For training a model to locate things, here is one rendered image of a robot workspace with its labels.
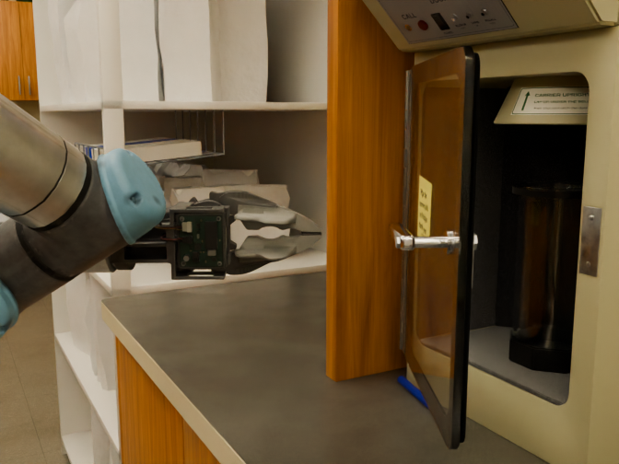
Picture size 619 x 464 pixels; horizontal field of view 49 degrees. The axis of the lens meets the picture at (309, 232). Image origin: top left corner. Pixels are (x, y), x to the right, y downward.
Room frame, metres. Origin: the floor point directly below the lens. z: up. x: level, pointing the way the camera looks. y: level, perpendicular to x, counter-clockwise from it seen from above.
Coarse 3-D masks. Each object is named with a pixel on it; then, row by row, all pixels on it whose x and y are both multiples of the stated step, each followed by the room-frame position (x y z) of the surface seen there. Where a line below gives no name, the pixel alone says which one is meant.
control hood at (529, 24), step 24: (504, 0) 0.73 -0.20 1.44; (528, 0) 0.70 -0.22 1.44; (552, 0) 0.68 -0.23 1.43; (576, 0) 0.66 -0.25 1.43; (600, 0) 0.66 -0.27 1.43; (384, 24) 0.92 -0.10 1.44; (528, 24) 0.73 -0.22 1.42; (552, 24) 0.71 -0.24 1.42; (576, 24) 0.68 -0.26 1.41; (600, 24) 0.66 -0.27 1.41; (408, 48) 0.92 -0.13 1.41; (432, 48) 0.89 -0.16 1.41
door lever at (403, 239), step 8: (392, 224) 0.75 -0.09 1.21; (400, 224) 0.75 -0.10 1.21; (392, 232) 0.72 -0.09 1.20; (400, 232) 0.69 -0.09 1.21; (408, 232) 0.69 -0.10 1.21; (448, 232) 0.67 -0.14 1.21; (400, 240) 0.68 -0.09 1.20; (408, 240) 0.67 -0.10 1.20; (416, 240) 0.68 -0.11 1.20; (424, 240) 0.68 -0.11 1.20; (432, 240) 0.68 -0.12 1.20; (440, 240) 0.68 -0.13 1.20; (448, 240) 0.67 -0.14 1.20; (400, 248) 0.68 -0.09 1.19; (408, 248) 0.67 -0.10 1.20; (448, 248) 0.67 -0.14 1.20
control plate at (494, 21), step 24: (384, 0) 0.87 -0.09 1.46; (408, 0) 0.84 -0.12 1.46; (432, 0) 0.81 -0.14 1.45; (456, 0) 0.78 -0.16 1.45; (480, 0) 0.75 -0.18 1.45; (408, 24) 0.88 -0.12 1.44; (432, 24) 0.84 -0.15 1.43; (456, 24) 0.81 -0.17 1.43; (480, 24) 0.78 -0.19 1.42; (504, 24) 0.75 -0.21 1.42
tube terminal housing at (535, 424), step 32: (576, 32) 0.72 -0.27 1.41; (608, 32) 0.68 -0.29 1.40; (480, 64) 0.84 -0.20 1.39; (512, 64) 0.79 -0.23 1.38; (544, 64) 0.75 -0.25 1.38; (576, 64) 0.71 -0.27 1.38; (608, 64) 0.68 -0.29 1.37; (608, 96) 0.68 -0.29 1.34; (608, 128) 0.68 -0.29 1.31; (608, 160) 0.67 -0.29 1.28; (608, 192) 0.67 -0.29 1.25; (608, 224) 0.68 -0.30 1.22; (608, 256) 0.68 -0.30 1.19; (576, 288) 0.70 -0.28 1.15; (608, 288) 0.68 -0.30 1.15; (576, 320) 0.70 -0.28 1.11; (608, 320) 0.68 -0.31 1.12; (576, 352) 0.69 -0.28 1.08; (608, 352) 0.68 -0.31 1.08; (416, 384) 0.93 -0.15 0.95; (480, 384) 0.82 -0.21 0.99; (576, 384) 0.69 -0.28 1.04; (608, 384) 0.68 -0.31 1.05; (480, 416) 0.82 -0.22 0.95; (512, 416) 0.77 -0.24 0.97; (544, 416) 0.73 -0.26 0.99; (576, 416) 0.69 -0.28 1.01; (608, 416) 0.69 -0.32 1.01; (544, 448) 0.72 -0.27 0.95; (576, 448) 0.69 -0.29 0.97; (608, 448) 0.69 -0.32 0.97
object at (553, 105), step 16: (528, 80) 0.81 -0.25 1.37; (544, 80) 0.80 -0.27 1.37; (560, 80) 0.78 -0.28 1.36; (576, 80) 0.78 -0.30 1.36; (512, 96) 0.83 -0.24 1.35; (528, 96) 0.80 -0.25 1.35; (544, 96) 0.79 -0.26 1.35; (560, 96) 0.78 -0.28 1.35; (576, 96) 0.77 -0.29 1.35; (512, 112) 0.81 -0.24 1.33; (528, 112) 0.79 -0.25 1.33; (544, 112) 0.78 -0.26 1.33; (560, 112) 0.77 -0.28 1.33; (576, 112) 0.76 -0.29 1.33
